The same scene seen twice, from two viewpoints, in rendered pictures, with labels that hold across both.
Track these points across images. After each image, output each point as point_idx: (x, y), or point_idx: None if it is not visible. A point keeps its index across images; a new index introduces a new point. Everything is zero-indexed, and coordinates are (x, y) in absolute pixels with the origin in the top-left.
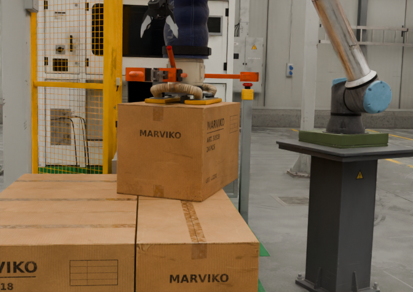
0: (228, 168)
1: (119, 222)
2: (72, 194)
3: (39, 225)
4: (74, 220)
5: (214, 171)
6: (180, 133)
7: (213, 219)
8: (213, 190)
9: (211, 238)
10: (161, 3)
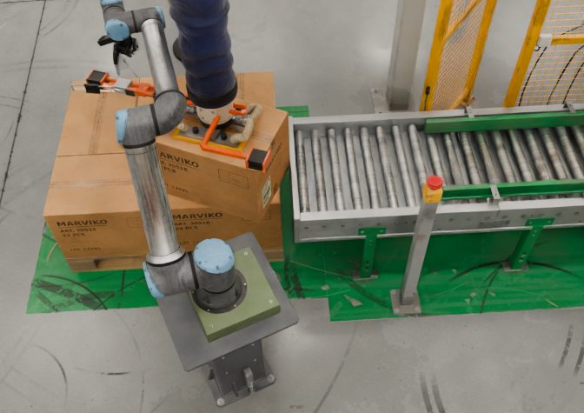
0: (224, 203)
1: (101, 145)
2: None
3: (101, 110)
4: (110, 123)
5: (179, 185)
6: None
7: (99, 195)
8: (182, 196)
9: (55, 191)
10: (104, 43)
